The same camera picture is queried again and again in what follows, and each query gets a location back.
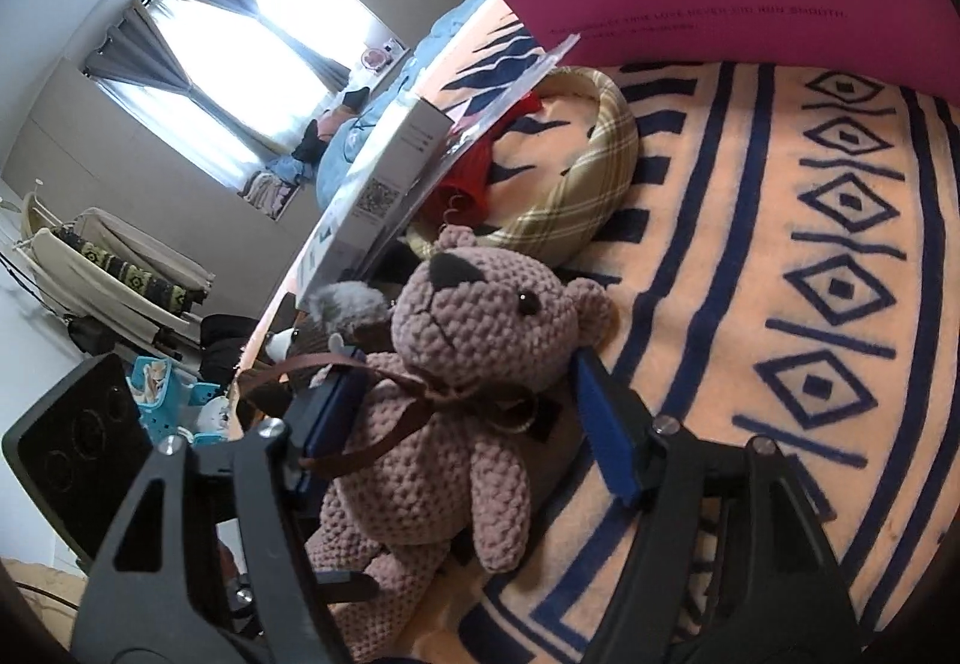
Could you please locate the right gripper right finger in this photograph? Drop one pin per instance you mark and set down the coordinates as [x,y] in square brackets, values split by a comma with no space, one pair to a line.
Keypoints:
[627,442]

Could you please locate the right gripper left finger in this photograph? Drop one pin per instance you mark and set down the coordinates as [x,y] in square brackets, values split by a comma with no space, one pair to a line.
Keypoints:
[329,391]

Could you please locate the pink crochet teddy bear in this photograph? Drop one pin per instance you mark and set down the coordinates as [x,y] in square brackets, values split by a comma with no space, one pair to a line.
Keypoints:
[479,336]

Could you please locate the grey furry plush toy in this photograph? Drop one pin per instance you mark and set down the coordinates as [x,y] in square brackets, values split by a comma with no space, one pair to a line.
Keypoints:
[340,314]

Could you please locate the clothes drying rack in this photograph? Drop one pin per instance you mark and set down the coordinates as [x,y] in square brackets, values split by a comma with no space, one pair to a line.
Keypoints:
[98,268]

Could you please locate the orange patterned blanket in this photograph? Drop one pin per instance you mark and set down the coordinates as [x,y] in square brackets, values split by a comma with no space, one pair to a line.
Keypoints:
[781,249]

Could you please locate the white cardboard box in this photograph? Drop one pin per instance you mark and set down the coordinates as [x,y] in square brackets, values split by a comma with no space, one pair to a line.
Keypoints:
[397,151]

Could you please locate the blue floral duvet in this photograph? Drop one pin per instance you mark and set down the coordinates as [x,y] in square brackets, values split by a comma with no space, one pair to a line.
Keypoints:
[350,136]

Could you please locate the red knitted item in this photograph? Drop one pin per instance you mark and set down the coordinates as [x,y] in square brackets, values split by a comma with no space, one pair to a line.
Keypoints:
[461,197]

